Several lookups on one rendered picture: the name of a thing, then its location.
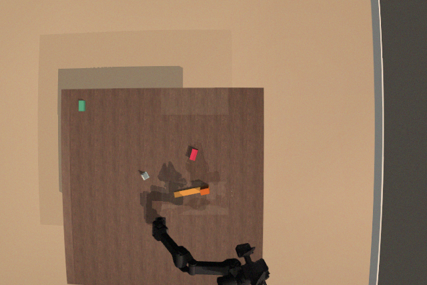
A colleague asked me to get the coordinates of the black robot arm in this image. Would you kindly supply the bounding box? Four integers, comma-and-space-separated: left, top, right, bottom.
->
152, 217, 270, 285

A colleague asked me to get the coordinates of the orange bar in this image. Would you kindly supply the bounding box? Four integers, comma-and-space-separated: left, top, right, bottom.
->
174, 184, 209, 198

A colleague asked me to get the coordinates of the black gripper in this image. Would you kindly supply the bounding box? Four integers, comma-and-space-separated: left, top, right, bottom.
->
236, 243, 267, 285

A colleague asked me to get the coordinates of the red rectangular block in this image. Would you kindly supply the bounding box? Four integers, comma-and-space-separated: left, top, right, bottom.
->
190, 148, 198, 161

